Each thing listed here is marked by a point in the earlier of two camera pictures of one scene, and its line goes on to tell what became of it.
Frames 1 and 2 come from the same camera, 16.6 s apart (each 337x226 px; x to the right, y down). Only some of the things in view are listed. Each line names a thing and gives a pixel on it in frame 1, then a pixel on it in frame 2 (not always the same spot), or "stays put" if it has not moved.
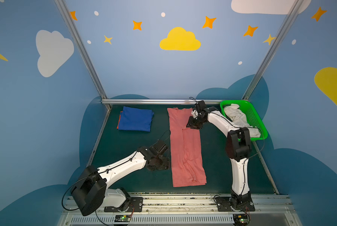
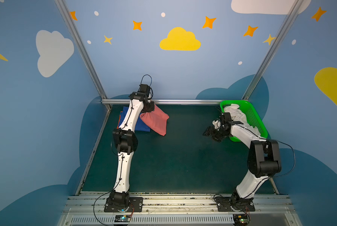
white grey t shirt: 238,119 stays put
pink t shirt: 187,163 -> 156,120
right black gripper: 193,123 -> 217,133
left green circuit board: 122,218 stays put
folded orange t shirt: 119,120 stays put
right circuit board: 241,219 stays put
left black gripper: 162,164 -> 149,106
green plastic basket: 251,115 stays put
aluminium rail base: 190,209 stays put
